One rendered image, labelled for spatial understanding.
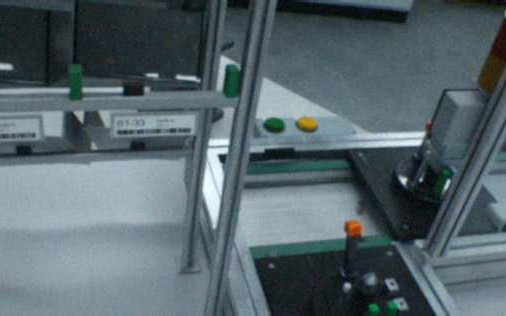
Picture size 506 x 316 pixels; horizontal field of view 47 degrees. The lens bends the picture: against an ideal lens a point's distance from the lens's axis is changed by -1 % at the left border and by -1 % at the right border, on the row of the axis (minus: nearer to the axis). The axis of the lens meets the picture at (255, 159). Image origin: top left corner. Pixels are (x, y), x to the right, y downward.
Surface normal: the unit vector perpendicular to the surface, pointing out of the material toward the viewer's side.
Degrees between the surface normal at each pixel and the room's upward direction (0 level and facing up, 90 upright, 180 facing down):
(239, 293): 0
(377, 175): 0
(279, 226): 0
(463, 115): 90
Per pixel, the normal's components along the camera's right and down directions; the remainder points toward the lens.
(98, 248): 0.15, -0.78
